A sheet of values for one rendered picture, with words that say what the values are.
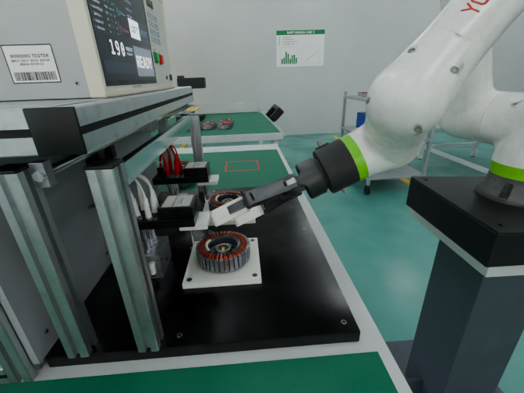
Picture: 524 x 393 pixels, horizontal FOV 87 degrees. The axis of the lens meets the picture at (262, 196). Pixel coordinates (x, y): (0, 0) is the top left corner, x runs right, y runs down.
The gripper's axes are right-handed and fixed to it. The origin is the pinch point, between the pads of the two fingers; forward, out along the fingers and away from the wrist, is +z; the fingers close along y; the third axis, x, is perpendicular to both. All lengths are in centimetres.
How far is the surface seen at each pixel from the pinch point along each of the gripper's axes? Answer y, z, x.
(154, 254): 4.8, 15.5, 0.7
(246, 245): -1.5, -0.5, 6.3
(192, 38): -382, 36, -387
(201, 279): 3.3, 9.0, 8.9
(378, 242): -163, -51, 38
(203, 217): 2.5, 4.1, -1.9
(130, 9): 15.1, -2.6, -38.5
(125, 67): 17.3, 1.3, -26.9
